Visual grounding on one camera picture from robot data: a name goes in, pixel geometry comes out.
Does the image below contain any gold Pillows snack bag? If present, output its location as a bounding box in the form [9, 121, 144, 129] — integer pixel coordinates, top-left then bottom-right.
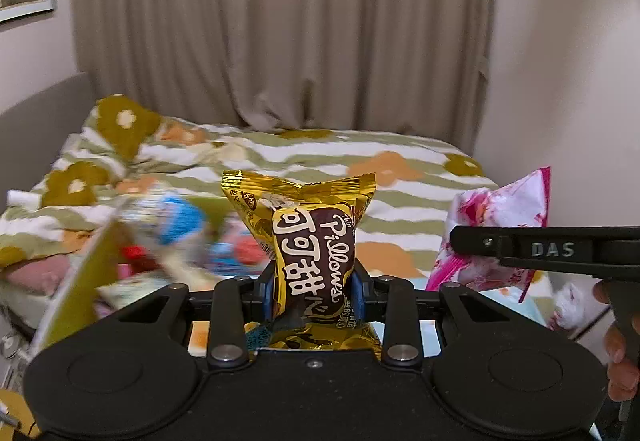
[220, 170, 382, 353]

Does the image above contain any pink snack bag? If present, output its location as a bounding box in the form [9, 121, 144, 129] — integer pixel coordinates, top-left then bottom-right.
[425, 164, 552, 305]

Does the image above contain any blue shrimp cracker bag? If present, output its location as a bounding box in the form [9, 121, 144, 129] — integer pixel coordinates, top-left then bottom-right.
[206, 213, 270, 276]

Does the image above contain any red cartoon snack bag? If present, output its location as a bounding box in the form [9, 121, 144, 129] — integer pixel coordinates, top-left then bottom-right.
[120, 245, 160, 275]

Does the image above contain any person's right hand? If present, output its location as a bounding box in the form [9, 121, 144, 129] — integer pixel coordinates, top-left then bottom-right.
[593, 279, 640, 403]

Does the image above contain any white round tray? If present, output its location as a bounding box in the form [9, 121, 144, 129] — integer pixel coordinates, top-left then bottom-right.
[547, 275, 610, 340]

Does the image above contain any light blue daisy cloth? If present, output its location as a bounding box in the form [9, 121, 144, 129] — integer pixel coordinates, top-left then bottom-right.
[188, 271, 554, 357]

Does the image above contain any white blue puffed snack bag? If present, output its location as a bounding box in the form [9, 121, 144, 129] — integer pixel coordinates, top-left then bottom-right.
[118, 192, 207, 247]

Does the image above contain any green storage box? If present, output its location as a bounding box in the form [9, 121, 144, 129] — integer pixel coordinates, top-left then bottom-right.
[29, 192, 237, 357]

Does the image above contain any beige curtain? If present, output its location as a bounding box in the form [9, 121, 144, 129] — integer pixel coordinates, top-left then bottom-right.
[73, 0, 492, 152]

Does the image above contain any grey headboard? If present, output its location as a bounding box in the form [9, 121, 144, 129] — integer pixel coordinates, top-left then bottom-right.
[0, 72, 96, 206]

